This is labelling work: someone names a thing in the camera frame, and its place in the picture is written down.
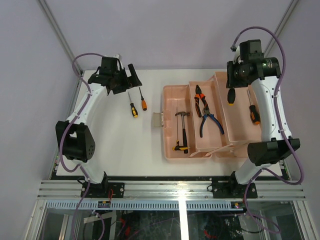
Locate left aluminium frame post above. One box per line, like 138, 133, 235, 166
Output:
36, 0, 76, 63

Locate orange black pliers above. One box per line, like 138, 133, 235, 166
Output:
194, 84, 210, 118

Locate aluminium frame post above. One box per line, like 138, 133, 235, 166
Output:
264, 0, 300, 55
36, 0, 76, 63

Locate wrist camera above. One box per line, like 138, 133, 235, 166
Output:
112, 54, 124, 70
230, 44, 244, 65

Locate slotted cable duct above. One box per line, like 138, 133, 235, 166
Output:
47, 199, 243, 211

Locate orange handled black screwdriver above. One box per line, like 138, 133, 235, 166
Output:
139, 88, 148, 111

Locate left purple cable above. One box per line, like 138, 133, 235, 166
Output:
58, 52, 106, 240

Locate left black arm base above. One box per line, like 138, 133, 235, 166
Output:
85, 175, 125, 199

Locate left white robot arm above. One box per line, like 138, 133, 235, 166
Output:
55, 55, 143, 198

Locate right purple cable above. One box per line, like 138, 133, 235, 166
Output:
229, 26, 305, 235

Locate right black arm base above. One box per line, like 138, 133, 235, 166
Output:
207, 171, 258, 199

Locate aluminium mounting rail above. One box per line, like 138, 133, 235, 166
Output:
37, 180, 306, 201

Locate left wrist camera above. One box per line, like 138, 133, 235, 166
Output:
112, 54, 124, 70

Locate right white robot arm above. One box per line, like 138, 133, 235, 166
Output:
226, 39, 300, 198

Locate blue handled cutting pliers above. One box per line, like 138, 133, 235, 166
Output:
199, 102, 225, 138

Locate pink plastic tool box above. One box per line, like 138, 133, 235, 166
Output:
152, 71, 262, 162

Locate long black orange screwdriver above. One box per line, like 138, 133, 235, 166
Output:
246, 89, 261, 125

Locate claw hammer black handle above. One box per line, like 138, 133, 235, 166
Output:
173, 111, 190, 154

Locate purple cable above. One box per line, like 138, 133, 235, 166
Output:
229, 26, 305, 235
58, 52, 106, 240

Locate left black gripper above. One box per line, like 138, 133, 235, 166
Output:
110, 63, 141, 94

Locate right aluminium frame post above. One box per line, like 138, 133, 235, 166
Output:
264, 0, 300, 55

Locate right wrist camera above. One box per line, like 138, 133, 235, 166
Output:
230, 44, 244, 65

